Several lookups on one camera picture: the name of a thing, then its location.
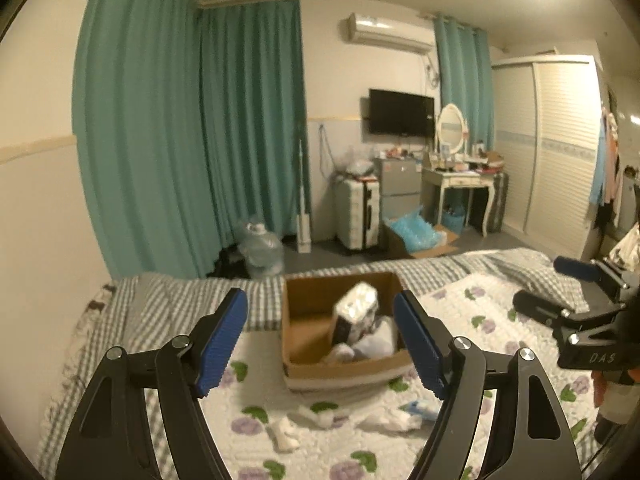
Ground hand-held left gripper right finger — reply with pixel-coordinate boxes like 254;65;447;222
392;290;583;480

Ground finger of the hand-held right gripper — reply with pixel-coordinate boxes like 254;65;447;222
553;255;632;302
512;289;627;334

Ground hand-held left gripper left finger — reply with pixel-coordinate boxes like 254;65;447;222
55;287;249;480

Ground white soft cloth bundle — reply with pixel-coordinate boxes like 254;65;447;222
322;314;402;365

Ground blue and white soft packet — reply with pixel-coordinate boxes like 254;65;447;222
400;399;442;422

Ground patterned white tissue pack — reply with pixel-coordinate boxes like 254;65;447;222
330;282;379;349

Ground brown cardboard box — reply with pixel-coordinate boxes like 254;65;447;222
281;271;417;394

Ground white soft pouch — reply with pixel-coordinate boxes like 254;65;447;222
356;406;427;434

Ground small white sock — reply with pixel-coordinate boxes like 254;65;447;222
269;414;302;454

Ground person's right hand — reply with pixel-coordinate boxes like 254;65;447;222
592;367;640;427

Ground clear water jug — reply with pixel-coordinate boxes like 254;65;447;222
234;219;286;281

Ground hanging clothes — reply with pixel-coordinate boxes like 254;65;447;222
589;104;627;227

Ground cardboard box with blue bags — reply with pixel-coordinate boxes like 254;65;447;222
382;204;462;261

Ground white slatted wardrobe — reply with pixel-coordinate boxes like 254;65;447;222
491;54;610;259

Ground blue storage basket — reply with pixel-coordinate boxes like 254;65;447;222
442;207;467;236

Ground floral white quilt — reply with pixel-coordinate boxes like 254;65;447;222
197;275;608;480

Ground pale green suitcase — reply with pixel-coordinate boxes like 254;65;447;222
335;176;382;251

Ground white stick vacuum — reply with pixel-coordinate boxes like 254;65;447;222
295;139;313;254

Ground white dressing table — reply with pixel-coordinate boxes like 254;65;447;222
421;162;502;237

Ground grey mini fridge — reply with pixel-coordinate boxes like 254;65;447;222
372;156;425;222

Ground clear plastic bag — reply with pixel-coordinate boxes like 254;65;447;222
334;146;377;182

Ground oval white vanity mirror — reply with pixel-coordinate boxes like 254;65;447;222
434;103;469;157

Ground narrow teal curtain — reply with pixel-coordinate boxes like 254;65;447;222
432;12;496;155

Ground wide teal curtain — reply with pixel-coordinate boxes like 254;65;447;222
71;0;312;281

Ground white air conditioner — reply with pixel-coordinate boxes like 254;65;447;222
342;12;435;55

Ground black wall television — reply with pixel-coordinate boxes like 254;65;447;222
368;88;436;139

